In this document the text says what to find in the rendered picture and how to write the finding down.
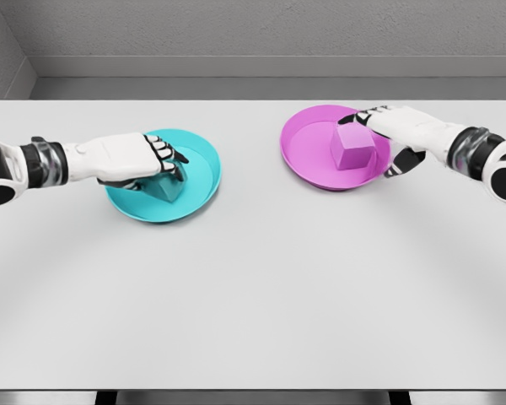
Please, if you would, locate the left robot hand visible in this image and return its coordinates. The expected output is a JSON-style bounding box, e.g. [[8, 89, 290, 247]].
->
[[93, 132, 191, 192]]

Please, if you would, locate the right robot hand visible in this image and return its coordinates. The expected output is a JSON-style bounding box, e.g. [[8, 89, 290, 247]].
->
[[337, 105, 436, 179]]

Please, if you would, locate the cyan block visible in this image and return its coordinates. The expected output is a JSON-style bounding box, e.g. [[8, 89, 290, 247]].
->
[[135, 168, 187, 203]]

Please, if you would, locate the pink block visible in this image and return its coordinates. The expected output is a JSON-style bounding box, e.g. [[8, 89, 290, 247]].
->
[[330, 122, 375, 171]]

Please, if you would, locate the cyan plate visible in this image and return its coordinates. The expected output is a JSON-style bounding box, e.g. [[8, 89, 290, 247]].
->
[[104, 128, 223, 224]]

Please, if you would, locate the pink plate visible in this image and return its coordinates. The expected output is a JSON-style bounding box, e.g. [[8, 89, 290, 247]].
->
[[280, 105, 394, 193]]

